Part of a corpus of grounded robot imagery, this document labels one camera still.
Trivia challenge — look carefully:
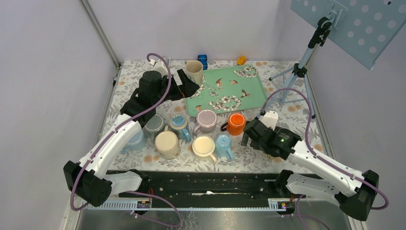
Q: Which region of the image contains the light blue faceted mug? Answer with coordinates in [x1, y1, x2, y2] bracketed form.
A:
[215, 134, 234, 161]

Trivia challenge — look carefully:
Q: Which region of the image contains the floral tablecloth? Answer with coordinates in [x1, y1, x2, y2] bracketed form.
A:
[99, 60, 324, 173]

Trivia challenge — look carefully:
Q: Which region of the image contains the pale blue ribbed mug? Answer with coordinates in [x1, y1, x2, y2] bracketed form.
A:
[120, 129, 147, 154]

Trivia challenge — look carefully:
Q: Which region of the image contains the blue toy car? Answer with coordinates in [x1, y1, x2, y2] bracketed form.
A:
[197, 54, 208, 70]

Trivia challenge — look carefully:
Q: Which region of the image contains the green floral bird tray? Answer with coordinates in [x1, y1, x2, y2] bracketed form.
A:
[185, 64, 267, 117]

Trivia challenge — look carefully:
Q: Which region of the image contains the orange mug with black handle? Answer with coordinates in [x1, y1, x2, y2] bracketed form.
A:
[220, 113, 246, 136]

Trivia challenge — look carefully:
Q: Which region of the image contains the beige seahorse print mug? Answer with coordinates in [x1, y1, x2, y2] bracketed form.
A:
[185, 60, 203, 86]

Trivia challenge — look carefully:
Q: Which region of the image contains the white slotted cable duct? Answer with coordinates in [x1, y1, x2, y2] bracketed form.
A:
[86, 197, 288, 212]

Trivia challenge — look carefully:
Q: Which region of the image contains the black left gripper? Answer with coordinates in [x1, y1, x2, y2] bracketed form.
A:
[152, 69, 199, 106]

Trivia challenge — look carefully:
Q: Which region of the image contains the grey mug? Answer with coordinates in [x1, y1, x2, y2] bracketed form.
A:
[144, 114, 166, 144]

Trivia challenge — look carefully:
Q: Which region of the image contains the light blue tripod stand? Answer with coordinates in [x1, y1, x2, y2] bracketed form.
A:
[269, 17, 332, 119]

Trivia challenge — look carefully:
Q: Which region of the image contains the orange toy block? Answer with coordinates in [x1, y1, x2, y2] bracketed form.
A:
[237, 56, 248, 66]

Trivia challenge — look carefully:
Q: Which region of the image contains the blue dotted panel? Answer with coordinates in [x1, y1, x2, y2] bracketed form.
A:
[291, 0, 406, 70]

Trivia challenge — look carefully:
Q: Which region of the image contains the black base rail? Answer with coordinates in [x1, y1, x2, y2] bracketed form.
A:
[87, 170, 321, 209]

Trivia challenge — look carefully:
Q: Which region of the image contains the lilac mug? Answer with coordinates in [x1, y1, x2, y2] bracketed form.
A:
[193, 109, 217, 135]

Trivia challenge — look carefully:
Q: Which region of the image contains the cream yellow mug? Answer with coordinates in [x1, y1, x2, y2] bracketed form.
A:
[192, 135, 217, 163]

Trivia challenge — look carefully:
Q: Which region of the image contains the blue butterfly mug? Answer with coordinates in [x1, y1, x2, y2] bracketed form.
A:
[169, 114, 192, 142]

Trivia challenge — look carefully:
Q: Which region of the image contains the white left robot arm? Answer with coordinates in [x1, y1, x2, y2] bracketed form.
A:
[63, 69, 200, 210]

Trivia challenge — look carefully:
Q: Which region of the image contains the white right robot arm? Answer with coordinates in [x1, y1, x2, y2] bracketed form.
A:
[244, 119, 379, 221]

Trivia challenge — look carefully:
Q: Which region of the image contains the beige cartoon print mug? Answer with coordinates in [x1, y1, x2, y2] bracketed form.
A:
[155, 131, 180, 160]

